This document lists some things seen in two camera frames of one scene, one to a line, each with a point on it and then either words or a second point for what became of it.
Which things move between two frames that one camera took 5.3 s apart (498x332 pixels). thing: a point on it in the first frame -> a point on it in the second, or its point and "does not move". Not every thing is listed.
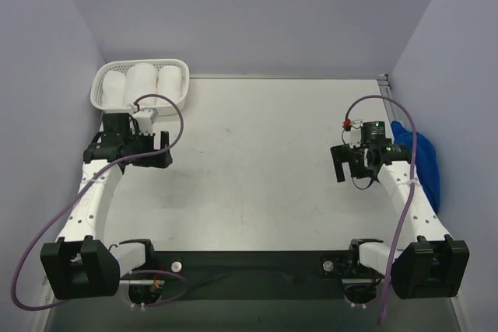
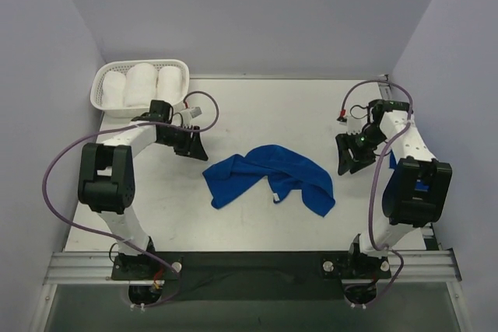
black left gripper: x=156 y=151 -> x=191 y=142
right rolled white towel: x=170 y=84 does not move
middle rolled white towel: x=141 y=80 does not move
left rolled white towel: x=113 y=89 does not move
